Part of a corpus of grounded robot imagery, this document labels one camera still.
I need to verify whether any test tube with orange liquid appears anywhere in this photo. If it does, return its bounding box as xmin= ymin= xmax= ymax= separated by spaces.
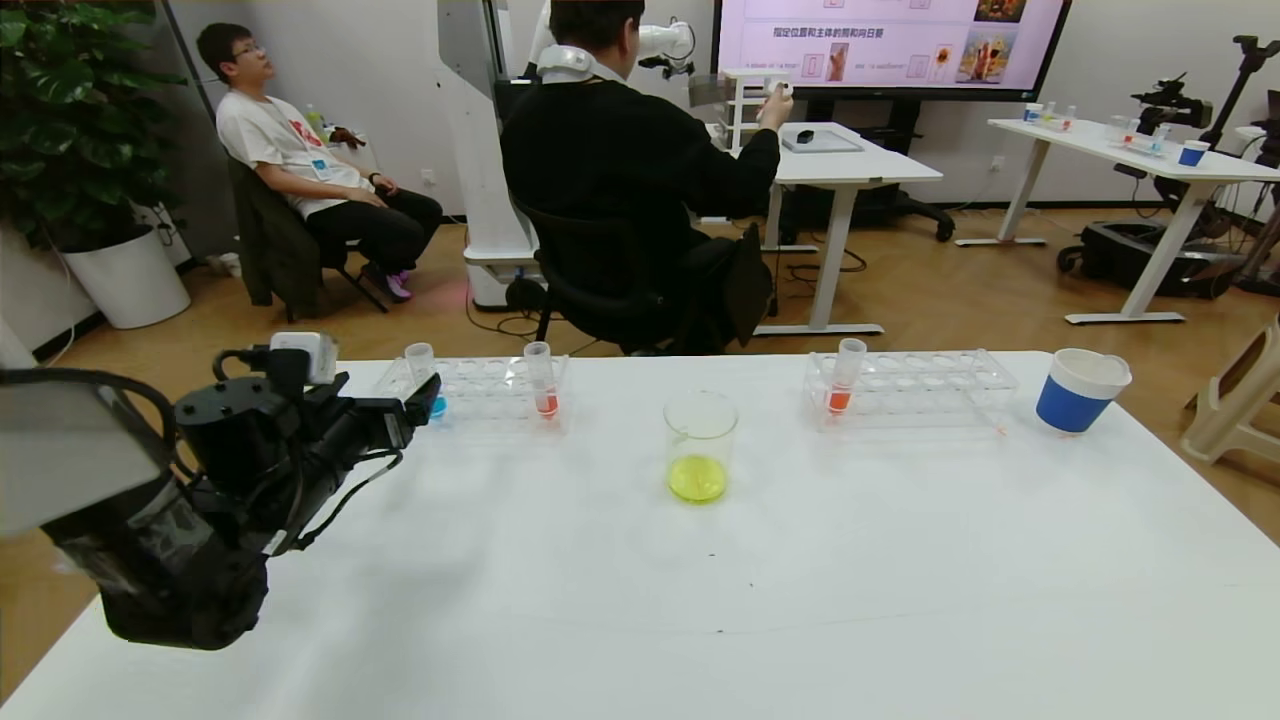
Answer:
xmin=826 ymin=337 xmax=869 ymax=416
xmin=523 ymin=341 xmax=561 ymax=420

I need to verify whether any person in black sweater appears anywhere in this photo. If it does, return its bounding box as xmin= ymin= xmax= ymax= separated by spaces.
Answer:
xmin=500 ymin=0 xmax=796 ymax=356

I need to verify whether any clear glass beaker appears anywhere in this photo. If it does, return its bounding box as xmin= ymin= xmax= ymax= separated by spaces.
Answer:
xmin=664 ymin=390 xmax=741 ymax=506

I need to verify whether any green leafy plant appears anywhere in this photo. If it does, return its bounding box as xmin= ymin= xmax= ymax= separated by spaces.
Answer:
xmin=0 ymin=0 xmax=186 ymax=251

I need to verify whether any white standing desk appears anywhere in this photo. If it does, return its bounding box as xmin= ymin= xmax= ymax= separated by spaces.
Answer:
xmin=988 ymin=117 xmax=1280 ymax=326
xmin=700 ymin=122 xmax=942 ymax=336

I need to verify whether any blue paper cup white rim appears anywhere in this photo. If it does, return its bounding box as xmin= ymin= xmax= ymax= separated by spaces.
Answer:
xmin=1035 ymin=348 xmax=1134 ymax=436

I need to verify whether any black folding chair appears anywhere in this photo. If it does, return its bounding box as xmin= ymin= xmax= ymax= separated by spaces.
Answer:
xmin=285 ymin=240 xmax=391 ymax=323

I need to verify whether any white drawer organizer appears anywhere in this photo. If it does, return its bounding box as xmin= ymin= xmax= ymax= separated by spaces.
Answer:
xmin=720 ymin=68 xmax=791 ymax=151

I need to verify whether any white plant pot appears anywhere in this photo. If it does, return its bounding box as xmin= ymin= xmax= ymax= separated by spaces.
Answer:
xmin=62 ymin=225 xmax=191 ymax=329

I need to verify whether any person in white t-shirt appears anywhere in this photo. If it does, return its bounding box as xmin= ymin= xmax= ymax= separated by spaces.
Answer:
xmin=196 ymin=22 xmax=444 ymax=301

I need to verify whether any black office chair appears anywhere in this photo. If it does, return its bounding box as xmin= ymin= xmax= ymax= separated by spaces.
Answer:
xmin=510 ymin=195 xmax=773 ymax=356

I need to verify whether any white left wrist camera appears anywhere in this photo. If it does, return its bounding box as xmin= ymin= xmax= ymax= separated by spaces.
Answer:
xmin=268 ymin=331 xmax=341 ymax=387

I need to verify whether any black camera rig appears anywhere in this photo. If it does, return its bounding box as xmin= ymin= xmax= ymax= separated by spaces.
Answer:
xmin=1130 ymin=72 xmax=1214 ymax=136

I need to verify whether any beige plastic stool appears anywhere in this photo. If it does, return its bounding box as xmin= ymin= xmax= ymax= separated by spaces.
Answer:
xmin=1180 ymin=316 xmax=1280 ymax=466

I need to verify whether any white robot column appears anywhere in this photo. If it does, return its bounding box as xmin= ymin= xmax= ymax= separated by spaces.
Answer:
xmin=437 ymin=0 xmax=546 ymax=311

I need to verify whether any test tube with blue liquid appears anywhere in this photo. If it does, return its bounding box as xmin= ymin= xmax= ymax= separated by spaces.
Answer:
xmin=404 ymin=342 xmax=449 ymax=419

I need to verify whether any grey tablet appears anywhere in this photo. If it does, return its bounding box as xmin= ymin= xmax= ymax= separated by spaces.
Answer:
xmin=781 ymin=130 xmax=863 ymax=154

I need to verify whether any clear acrylic test tube rack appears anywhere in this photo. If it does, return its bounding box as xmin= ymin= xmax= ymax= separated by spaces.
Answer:
xmin=803 ymin=350 xmax=1021 ymax=433
xmin=375 ymin=355 xmax=571 ymax=438

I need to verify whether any large wall display screen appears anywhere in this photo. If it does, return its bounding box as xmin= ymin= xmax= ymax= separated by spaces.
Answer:
xmin=711 ymin=0 xmax=1073 ymax=101

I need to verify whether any white neck massager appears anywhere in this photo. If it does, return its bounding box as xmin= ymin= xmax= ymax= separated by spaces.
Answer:
xmin=538 ymin=44 xmax=601 ymax=85

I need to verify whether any black display stand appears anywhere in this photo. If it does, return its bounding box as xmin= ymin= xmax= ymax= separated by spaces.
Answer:
xmin=775 ymin=98 xmax=956 ymax=246

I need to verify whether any dark green jacket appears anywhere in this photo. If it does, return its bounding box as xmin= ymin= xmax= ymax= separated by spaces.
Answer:
xmin=228 ymin=158 xmax=326 ymax=323

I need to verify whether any black tripod stand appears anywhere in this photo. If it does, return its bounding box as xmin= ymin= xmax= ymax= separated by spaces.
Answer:
xmin=1198 ymin=35 xmax=1280 ymax=151

